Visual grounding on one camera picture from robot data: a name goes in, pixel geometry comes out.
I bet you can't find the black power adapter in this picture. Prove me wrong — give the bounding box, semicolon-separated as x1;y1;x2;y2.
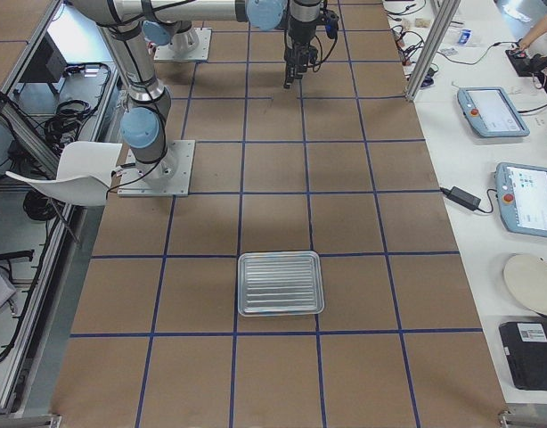
440;186;481;211

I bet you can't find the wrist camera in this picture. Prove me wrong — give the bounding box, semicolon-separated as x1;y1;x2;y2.
320;8;339;40

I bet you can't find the white round plate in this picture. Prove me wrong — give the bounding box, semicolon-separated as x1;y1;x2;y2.
503;254;547;317

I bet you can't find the far blue teach pendant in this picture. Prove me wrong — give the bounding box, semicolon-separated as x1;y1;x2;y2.
456;86;530;138

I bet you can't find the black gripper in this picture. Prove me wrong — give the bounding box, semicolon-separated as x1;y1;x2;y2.
283;17;321;89

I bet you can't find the aluminium frame post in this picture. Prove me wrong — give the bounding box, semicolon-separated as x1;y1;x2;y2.
405;0;461;102

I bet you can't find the person's hand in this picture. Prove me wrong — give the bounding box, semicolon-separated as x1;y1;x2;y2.
517;37;533;51

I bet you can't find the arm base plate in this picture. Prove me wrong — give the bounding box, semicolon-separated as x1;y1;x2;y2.
117;140;196;197
154;28;212;62

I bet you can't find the near blue teach pendant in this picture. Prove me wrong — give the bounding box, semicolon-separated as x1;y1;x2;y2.
494;162;547;238

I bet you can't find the white plastic chair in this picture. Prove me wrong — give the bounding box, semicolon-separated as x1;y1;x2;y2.
5;141;122;207

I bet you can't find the blue teach pendant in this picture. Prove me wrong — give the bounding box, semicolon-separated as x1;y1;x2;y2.
456;86;530;138
494;162;547;238

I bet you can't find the silver ribbed metal tray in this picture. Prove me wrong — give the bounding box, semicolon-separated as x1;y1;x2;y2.
237;251;325;317

